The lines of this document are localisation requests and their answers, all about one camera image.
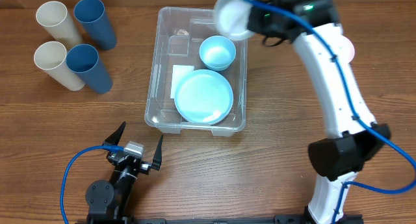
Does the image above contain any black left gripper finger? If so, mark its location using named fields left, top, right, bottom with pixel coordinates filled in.
left=151, top=135, right=163, bottom=171
left=103, top=121, right=126, bottom=145

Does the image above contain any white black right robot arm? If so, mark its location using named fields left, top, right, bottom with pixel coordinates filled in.
left=247, top=0, right=391, bottom=223

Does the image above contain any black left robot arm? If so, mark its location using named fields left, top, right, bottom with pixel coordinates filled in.
left=85, top=122, right=163, bottom=223

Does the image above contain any clear plastic storage bin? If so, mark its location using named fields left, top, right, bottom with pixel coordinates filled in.
left=144, top=6, right=250, bottom=138

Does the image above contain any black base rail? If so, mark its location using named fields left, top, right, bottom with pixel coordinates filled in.
left=76, top=214, right=363, bottom=224

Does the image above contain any cream cup far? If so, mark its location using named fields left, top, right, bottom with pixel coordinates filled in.
left=36, top=1, right=83, bottom=50

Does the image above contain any cream cup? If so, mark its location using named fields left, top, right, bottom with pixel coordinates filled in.
left=36, top=1, right=83, bottom=50
left=34, top=41, right=85, bottom=91

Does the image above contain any pink plastic bowl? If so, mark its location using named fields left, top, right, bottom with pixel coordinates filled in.
left=342, top=36, right=355, bottom=63

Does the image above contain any cream cup near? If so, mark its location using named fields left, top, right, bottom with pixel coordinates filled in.
left=34, top=41, right=85, bottom=91

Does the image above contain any dark blue cup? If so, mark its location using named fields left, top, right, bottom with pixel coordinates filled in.
left=66, top=44, right=113, bottom=94
left=73, top=0, right=117, bottom=51

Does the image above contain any light blue plastic plate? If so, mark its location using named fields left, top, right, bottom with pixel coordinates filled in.
left=174, top=69, right=234, bottom=125

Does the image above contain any light blue plastic bowl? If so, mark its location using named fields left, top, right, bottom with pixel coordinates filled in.
left=199, top=36, right=237, bottom=71

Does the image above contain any grey plastic bowl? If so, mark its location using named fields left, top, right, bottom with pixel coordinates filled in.
left=213, top=0, right=254, bottom=41

